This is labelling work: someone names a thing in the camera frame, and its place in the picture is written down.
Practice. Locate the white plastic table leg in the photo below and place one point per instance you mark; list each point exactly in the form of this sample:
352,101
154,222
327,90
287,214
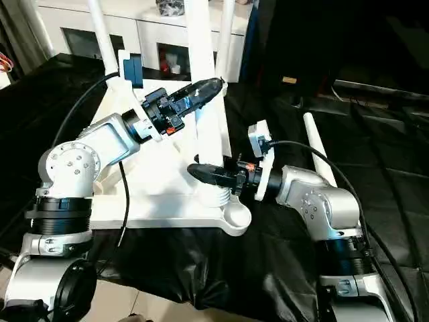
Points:
104,33
318,147
206,50
226,33

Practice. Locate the white plastic table top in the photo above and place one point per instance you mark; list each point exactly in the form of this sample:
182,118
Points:
161,201

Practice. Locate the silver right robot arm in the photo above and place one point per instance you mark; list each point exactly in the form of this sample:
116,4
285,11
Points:
325,208

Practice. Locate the white sideboard cabinet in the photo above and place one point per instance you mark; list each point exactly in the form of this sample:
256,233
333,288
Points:
151,27

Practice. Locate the dark glittery ornament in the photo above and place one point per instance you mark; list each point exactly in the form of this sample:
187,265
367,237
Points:
171,8

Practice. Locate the small tan label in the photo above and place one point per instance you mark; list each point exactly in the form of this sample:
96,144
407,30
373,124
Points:
290,80

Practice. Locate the grey curtain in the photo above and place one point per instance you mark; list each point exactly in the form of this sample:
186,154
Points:
23,33

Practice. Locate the red and white bundle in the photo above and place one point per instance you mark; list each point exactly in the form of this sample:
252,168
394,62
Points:
6,63

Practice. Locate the black flat board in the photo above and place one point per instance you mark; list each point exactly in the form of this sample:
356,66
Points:
385,90

